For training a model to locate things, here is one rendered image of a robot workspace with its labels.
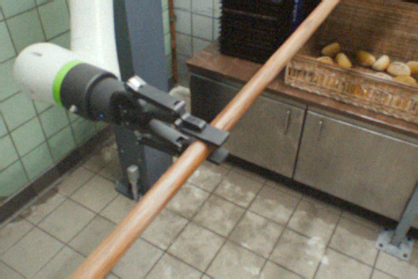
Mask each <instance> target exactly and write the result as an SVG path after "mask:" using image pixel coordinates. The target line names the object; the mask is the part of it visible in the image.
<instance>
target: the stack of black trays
mask: <svg viewBox="0 0 418 279"><path fill-rule="evenodd" d="M294 1H295V0H221V1H220V2H219V3H221V7H220V8H218V9H221V12H220V14H222V15H221V16H220V17H218V19H221V21H219V22H218V23H219V24H221V26H219V27H218V29H221V31H220V32H218V34H220V36H219V37H218V38H220V41H219V42H221V44H220V45H219V46H218V47H220V48H219V49H218V51H220V53H221V54H223V55H227V56H230V57H236V58H239V59H241V60H248V61H251V62H257V63H260V64H264V65H265V63H266V62H268V60H270V59H271V57H272V56H273V54H275V53H276V52H277V51H278V50H279V48H280V47H281V46H282V45H283V44H284V43H285V42H286V41H287V39H288V38H289V37H290V36H291V33H292V30H291V28H292V27H293V25H292V24H293V23H294V21H293V20H294V19H295V17H293V15H294V14H295V12H293V11H294V9H295V5H296V4H297V3H298V2H294Z"/></svg>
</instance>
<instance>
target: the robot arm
mask: <svg viewBox="0 0 418 279"><path fill-rule="evenodd" d="M69 5H70V18H71V48H70V51H69V50H65V49H64V48H63V47H60V46H57V45H54V44H51V43H36V44H34V45H32V46H28V47H27V48H25V49H24V50H23V51H22V52H21V53H20V54H19V55H18V57H17V58H16V62H15V65H14V68H13V73H14V78H15V80H16V85H17V86H18V87H19V89H20V90H21V91H22V93H23V94H24V95H26V96H27V97H29V98H30V99H31V100H35V101H37V102H39V103H46V104H53V105H55V106H59V107H61V108H62V109H66V110H67V111H69V112H71V113H73V114H77V115H78V116H79V117H83V118H84V119H87V120H89V121H90V122H101V121H102V122H104V123H108V124H110V125H111V126H126V127H127V129H129V130H130V131H134V132H135V133H136V136H137V137H138V138H137V139H136V143H137V144H138V145H146V146H149V147H150V148H155V149H157V150H158V151H161V152H164V153H168V154H169V155H172V156H173V157H177V158H180V156H181V155H182V153H184V152H185V151H186V150H187V148H188V147H189V146H190V145H191V144H192V143H193V142H194V141H195V140H201V141H202V142H204V143H208V144H209V145H213V146H215V148H214V149H213V151H212V152H211V153H210V155H209V156H207V159H205V160H206V161H208V162H211V163H213V164H214V165H217V166H220V165H221V164H222V163H223V161H224V160H225V159H226V158H227V156H228V155H229V151H228V150H226V149H224V148H222V147H221V146H222V145H223V144H224V143H225V142H226V140H227V139H228V138H229V132H228V131H223V130H221V129H218V128H216V127H215V126H210V125H209V124H207V123H205V122H204V121H202V120H201V119H199V118H197V117H193V116H191V115H189V113H188V112H186V111H185V102H184V101H182V100H180V99H177V98H176V97H174V96H173V95H169V94H168V93H165V92H163V91H161V90H159V89H158V88H156V87H153V86H150V85H149V84H146V82H144V81H143V80H141V79H140V78H139V77H138V76H134V77H132V78H130V80H129V81H127V82H126V83H125V82H121V76H120V72H119V69H118V57H117V53H116V47H115V36H114V25H113V0H69ZM172 105H175V106H174V107H172ZM160 121H162V122H165V123H171V124H172V125H175V128H176V129H179V128H180V132H182V133H183V134H186V135H189V137H186V136H185V135H182V134H181V133H180V132H178V131H175V130H174V129H171V128H170V127H169V126H166V125H165V124H163V123H161V122H160Z"/></svg>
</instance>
